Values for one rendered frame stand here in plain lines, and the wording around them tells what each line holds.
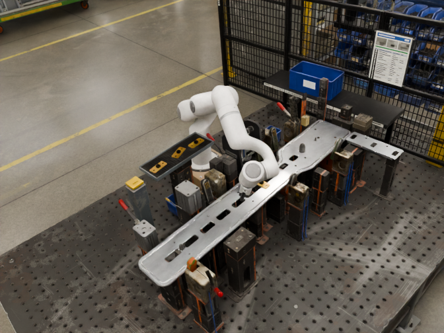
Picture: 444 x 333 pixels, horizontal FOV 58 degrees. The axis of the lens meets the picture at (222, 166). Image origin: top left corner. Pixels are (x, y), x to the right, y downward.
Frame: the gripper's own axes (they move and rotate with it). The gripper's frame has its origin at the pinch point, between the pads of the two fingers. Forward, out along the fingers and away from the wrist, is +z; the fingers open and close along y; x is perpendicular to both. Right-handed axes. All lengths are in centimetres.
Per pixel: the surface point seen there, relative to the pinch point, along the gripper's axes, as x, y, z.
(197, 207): 18.0, -15.0, 6.7
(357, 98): -55, 82, 46
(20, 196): 181, -29, 182
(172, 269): 19.6, -44.0, -12.8
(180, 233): 21.8, -29.1, -1.5
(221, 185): 10.6, -1.1, 9.5
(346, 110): -46, 66, 33
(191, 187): 23.3, -7.7, 0.2
